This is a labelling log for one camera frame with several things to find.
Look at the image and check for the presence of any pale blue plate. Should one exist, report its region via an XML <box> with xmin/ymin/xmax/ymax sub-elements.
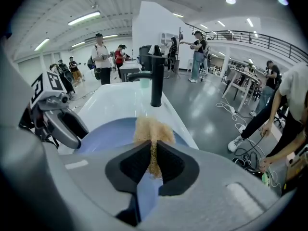
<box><xmin>76</xmin><ymin>116</ymin><xmax>189</xmax><ymax>222</ymax></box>

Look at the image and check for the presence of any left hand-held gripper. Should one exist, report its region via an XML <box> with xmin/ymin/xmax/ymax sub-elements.
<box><xmin>18</xmin><ymin>71</ymin><xmax>90</xmax><ymax>150</ymax></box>

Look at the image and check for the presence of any white floor cable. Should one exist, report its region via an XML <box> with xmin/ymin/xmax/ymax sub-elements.
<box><xmin>215</xmin><ymin>101</ymin><xmax>248</xmax><ymax>128</ymax></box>

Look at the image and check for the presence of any white long table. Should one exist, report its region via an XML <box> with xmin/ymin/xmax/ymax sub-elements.
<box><xmin>221</xmin><ymin>65</ymin><xmax>261</xmax><ymax>113</ymax></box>

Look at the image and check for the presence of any black countertop appliance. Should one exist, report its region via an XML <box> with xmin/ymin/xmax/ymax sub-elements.
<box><xmin>139</xmin><ymin>44</ymin><xmax>165</xmax><ymax>72</ymax></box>

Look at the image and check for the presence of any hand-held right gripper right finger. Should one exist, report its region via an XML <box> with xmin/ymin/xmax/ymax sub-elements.
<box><xmin>156</xmin><ymin>140</ymin><xmax>200</xmax><ymax>197</ymax></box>

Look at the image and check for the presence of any white wall shelf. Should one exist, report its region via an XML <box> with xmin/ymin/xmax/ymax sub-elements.
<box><xmin>161</xmin><ymin>32</ymin><xmax>180</xmax><ymax>46</ymax></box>

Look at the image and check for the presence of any black balcony railing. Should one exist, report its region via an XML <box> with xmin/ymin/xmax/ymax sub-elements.
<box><xmin>187</xmin><ymin>24</ymin><xmax>308</xmax><ymax>64</ymax></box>

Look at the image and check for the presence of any tan loofah sponge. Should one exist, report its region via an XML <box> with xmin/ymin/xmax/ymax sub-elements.
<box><xmin>133</xmin><ymin>115</ymin><xmax>177</xmax><ymax>178</ymax></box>

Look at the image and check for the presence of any black coat stand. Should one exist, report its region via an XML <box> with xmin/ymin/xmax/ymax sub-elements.
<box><xmin>175</xmin><ymin>26</ymin><xmax>184</xmax><ymax>77</ymax></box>

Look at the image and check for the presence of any black floor cable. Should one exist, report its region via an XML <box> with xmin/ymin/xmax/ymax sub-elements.
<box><xmin>231</xmin><ymin>128</ymin><xmax>267</xmax><ymax>173</ymax></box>

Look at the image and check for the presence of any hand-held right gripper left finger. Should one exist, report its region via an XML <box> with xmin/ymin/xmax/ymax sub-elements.
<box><xmin>104</xmin><ymin>139</ymin><xmax>155</xmax><ymax>227</ymax></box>

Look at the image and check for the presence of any pale green cup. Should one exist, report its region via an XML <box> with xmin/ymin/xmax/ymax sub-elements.
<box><xmin>139</xmin><ymin>77</ymin><xmax>151</xmax><ymax>89</ymax></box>

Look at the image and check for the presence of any black faucet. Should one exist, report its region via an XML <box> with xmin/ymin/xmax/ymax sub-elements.
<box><xmin>127</xmin><ymin>54</ymin><xmax>166</xmax><ymax>108</ymax></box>

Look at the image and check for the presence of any white sink basin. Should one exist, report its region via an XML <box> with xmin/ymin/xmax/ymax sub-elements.
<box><xmin>76</xmin><ymin>80</ymin><xmax>199</xmax><ymax>151</ymax></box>

